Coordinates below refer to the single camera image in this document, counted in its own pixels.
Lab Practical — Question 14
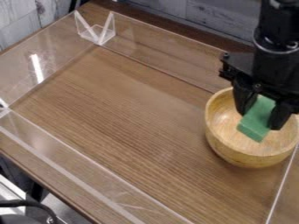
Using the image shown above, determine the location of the clear acrylic tray wall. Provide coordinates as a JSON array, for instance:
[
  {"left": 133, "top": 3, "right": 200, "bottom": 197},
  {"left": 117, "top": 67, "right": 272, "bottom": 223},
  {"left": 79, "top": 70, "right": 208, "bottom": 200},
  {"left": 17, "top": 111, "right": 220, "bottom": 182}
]
[{"left": 0, "top": 12, "right": 299, "bottom": 224}]

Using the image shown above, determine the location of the green rectangular block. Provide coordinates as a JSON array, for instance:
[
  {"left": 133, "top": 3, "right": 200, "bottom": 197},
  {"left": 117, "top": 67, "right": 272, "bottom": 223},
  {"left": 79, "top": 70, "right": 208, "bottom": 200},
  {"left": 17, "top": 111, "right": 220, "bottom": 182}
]
[{"left": 237, "top": 95, "right": 276, "bottom": 143}]

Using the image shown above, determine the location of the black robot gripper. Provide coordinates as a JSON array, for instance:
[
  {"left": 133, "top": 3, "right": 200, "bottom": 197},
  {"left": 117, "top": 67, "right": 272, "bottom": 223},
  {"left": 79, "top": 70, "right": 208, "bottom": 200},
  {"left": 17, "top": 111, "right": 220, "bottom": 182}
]
[{"left": 219, "top": 44, "right": 299, "bottom": 130}]

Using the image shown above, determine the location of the black cable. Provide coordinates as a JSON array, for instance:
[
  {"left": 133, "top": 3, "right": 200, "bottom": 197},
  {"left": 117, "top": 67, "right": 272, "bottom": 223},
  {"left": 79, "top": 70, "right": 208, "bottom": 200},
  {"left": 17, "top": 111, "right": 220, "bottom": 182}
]
[{"left": 0, "top": 199, "right": 60, "bottom": 224}]

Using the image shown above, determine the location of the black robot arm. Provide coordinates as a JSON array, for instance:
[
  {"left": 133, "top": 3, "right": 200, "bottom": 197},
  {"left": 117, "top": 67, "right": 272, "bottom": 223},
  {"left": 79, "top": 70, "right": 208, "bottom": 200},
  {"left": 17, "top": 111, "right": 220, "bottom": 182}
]
[{"left": 219, "top": 0, "right": 299, "bottom": 130}]

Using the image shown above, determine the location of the brown wooden bowl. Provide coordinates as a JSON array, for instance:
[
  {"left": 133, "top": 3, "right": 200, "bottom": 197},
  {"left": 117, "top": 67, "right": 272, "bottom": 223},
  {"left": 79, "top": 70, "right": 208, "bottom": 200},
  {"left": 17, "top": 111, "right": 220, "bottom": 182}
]
[{"left": 204, "top": 87, "right": 299, "bottom": 169}]

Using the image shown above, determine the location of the clear acrylic corner bracket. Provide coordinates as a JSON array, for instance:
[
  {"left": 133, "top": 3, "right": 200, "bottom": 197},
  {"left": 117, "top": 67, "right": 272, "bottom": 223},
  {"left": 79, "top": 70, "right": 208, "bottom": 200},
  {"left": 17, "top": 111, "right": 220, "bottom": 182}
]
[{"left": 73, "top": 11, "right": 116, "bottom": 46}]

